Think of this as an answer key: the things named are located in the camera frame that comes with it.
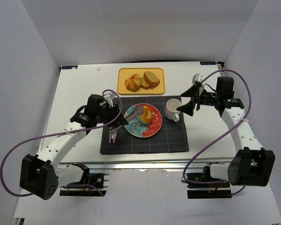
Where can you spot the blue corner label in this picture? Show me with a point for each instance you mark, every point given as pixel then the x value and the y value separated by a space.
pixel 69 67
pixel 205 63

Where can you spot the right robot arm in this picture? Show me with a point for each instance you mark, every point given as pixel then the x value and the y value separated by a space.
pixel 252 164

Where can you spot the right blue corner label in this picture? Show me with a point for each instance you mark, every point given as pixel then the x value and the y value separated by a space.
pixel 205 63

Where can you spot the bread slice front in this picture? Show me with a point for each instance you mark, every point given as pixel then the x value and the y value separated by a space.
pixel 144 84

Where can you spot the pink handled knife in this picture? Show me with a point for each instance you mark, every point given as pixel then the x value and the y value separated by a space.
pixel 113 137

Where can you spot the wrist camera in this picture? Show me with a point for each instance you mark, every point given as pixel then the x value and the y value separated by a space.
pixel 109 96
pixel 197 81

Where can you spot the white mug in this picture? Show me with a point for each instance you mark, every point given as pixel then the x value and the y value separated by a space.
pixel 171 111

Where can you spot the red and teal plate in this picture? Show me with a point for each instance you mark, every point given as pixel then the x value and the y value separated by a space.
pixel 139 129

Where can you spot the bread slice back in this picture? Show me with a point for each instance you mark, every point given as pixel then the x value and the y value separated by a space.
pixel 151 78

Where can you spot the bread slice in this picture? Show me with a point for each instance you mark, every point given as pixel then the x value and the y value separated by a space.
pixel 144 84
pixel 151 78

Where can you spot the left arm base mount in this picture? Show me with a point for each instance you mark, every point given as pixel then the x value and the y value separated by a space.
pixel 97 186

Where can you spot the striped orange bun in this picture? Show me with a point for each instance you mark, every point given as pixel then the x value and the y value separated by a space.
pixel 133 82

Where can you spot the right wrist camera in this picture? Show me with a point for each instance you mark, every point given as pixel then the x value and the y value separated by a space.
pixel 197 81

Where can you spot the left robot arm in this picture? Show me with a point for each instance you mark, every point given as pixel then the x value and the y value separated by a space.
pixel 41 173

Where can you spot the yellow tray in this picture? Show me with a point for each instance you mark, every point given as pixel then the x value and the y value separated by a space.
pixel 125 73

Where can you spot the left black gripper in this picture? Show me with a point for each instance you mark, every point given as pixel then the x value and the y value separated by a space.
pixel 115 116

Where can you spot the orange bagel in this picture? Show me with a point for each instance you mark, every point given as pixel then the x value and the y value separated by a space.
pixel 147 116

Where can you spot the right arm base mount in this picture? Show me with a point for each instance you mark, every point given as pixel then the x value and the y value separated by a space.
pixel 206 191

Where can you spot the left blue corner label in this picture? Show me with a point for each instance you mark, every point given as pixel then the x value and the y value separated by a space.
pixel 69 67

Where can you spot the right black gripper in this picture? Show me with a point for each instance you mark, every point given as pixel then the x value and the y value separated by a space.
pixel 197 99

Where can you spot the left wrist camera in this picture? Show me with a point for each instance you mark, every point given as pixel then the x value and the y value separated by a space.
pixel 109 96

